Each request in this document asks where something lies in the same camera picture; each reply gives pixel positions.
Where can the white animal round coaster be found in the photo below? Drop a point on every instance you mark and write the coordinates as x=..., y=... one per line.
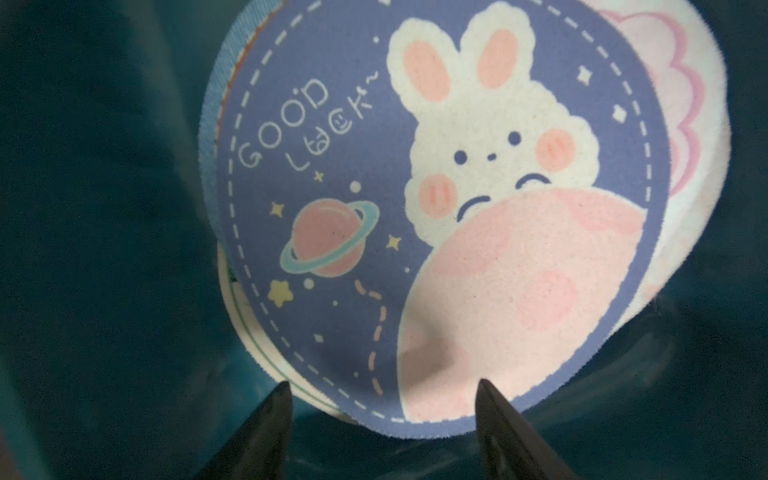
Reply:
x=261, y=348

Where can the pink kitty round coaster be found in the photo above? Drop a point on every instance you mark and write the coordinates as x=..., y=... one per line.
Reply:
x=687, y=68

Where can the teal plastic storage tray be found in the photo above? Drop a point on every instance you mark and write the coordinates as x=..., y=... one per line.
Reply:
x=118, y=359

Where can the blue cartoon toast coaster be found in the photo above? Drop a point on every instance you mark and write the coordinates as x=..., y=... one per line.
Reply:
x=241, y=33

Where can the purple bunny round coaster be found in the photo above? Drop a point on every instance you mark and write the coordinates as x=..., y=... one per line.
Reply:
x=417, y=195

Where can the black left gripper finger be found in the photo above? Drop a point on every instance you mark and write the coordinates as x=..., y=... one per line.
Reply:
x=258, y=449

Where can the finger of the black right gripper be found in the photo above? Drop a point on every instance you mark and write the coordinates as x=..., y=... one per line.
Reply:
x=510, y=447

